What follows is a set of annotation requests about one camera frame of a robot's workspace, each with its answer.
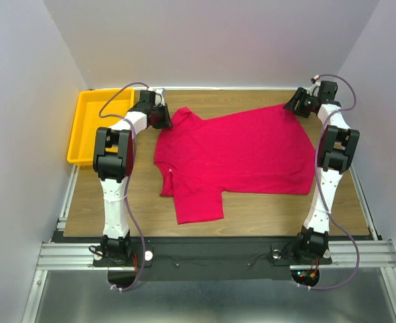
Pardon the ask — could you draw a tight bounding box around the yellow plastic tray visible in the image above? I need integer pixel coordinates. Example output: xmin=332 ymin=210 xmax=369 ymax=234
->
xmin=67 ymin=88 xmax=137 ymax=166

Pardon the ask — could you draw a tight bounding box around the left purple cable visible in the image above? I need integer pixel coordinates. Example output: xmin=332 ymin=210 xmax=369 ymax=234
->
xmin=98 ymin=81 xmax=151 ymax=293

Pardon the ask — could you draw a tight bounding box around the red t shirt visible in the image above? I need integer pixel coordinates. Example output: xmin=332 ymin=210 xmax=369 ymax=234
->
xmin=154 ymin=105 xmax=315 ymax=224

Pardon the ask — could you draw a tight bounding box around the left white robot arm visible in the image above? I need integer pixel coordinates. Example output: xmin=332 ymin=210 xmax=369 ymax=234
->
xmin=90 ymin=87 xmax=173 ymax=265

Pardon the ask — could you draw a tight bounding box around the aluminium frame rail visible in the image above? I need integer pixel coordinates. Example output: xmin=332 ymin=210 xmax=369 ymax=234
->
xmin=21 ymin=164 xmax=100 ymax=323

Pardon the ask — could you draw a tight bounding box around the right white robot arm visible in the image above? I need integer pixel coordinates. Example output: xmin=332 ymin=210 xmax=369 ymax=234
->
xmin=284 ymin=74 xmax=360 ymax=262

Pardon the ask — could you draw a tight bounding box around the purple cable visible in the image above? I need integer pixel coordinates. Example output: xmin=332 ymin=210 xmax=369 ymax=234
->
xmin=98 ymin=81 xmax=151 ymax=293
xmin=296 ymin=73 xmax=360 ymax=291

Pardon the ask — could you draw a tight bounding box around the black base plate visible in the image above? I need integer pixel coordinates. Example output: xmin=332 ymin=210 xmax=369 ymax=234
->
xmin=89 ymin=237 xmax=331 ymax=287

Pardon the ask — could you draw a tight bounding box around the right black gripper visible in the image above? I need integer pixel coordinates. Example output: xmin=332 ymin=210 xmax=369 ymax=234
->
xmin=282 ymin=87 xmax=318 ymax=118

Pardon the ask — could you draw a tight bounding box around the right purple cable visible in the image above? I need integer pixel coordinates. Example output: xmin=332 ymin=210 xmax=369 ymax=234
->
xmin=296 ymin=73 xmax=360 ymax=291

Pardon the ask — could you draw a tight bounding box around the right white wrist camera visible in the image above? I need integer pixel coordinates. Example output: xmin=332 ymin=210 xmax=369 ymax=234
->
xmin=307 ymin=75 xmax=321 ymax=96

